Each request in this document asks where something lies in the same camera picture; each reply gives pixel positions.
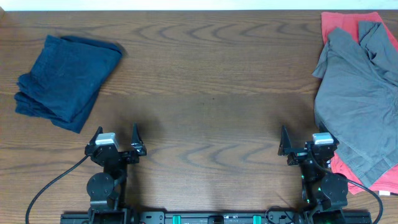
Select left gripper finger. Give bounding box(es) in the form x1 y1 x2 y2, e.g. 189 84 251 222
89 126 103 145
131 123 147 156

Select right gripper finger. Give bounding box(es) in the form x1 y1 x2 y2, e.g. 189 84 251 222
319 123 340 144
277 126 292 156

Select grey shorts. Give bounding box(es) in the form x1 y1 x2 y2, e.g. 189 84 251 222
313 21 397 187

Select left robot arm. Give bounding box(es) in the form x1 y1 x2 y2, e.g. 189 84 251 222
85 124 147 224

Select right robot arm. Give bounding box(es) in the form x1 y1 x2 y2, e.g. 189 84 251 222
278 126 348 223

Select folded navy blue garment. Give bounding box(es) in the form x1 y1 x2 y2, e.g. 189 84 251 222
14 35 123 133

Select red garment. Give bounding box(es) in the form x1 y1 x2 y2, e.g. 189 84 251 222
321 12 397 195

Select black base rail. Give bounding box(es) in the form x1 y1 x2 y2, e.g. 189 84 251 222
60 210 372 224

